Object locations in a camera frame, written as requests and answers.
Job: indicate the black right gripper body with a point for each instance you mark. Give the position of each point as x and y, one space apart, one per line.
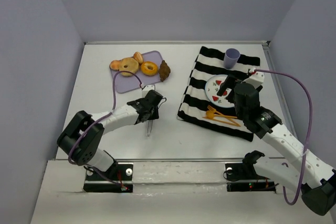
229 83

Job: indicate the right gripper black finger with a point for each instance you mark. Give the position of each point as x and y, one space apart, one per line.
230 96
226 86

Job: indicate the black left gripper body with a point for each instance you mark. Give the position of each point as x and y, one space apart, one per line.
151 115

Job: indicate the brown chocolate croissant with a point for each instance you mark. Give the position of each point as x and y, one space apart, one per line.
164 71

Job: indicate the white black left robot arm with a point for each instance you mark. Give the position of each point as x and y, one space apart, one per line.
81 137

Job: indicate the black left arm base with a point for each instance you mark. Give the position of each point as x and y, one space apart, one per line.
120 181

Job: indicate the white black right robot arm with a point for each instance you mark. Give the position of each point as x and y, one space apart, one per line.
310 177

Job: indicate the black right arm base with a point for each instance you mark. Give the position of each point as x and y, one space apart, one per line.
242 177

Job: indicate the small glazed bread roll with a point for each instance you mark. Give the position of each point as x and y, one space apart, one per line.
138 57

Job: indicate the pale round bread bun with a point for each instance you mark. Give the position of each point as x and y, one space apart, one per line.
114 65

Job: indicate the watermelon pattern plate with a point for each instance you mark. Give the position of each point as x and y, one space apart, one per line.
212 89

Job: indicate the orange plastic fork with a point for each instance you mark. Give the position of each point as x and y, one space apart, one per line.
212 109

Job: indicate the orange plastic spoon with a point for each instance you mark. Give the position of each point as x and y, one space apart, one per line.
211 114

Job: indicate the lavender plastic cup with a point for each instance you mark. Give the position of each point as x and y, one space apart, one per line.
230 58

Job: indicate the black white striped cloth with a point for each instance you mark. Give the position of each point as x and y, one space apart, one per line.
193 107

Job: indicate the lavender plastic tray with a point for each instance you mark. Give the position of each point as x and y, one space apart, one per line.
125 84

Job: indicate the orange glazed donut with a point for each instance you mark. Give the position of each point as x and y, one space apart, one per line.
149 68

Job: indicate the large beige bagel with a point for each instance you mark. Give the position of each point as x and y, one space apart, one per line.
128 66

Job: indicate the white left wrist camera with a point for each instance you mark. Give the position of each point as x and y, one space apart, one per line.
146 89

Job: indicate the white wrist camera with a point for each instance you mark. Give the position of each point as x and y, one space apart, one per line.
255 78
146 89

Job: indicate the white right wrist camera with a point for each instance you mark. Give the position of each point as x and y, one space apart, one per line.
255 78

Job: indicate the metal table edge rail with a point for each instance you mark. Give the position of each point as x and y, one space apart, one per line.
180 42

